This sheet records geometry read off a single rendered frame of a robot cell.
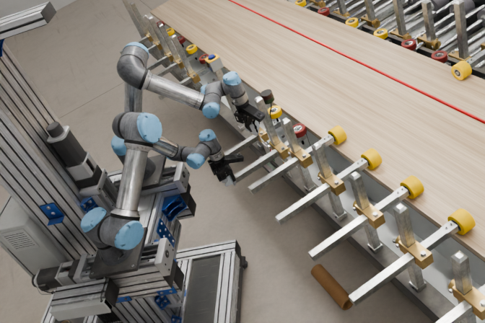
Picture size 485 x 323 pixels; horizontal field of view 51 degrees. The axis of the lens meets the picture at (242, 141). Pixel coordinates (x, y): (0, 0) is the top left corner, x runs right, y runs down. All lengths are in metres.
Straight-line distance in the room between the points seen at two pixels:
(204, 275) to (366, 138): 1.30
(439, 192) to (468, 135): 0.35
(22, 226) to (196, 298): 1.10
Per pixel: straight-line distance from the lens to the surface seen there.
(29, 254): 2.61
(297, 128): 2.63
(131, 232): 2.03
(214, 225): 3.66
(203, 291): 3.06
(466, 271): 1.72
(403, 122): 2.50
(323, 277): 3.01
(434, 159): 2.30
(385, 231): 2.43
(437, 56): 2.90
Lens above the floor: 2.48
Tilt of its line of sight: 36 degrees down
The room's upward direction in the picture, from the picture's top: 24 degrees counter-clockwise
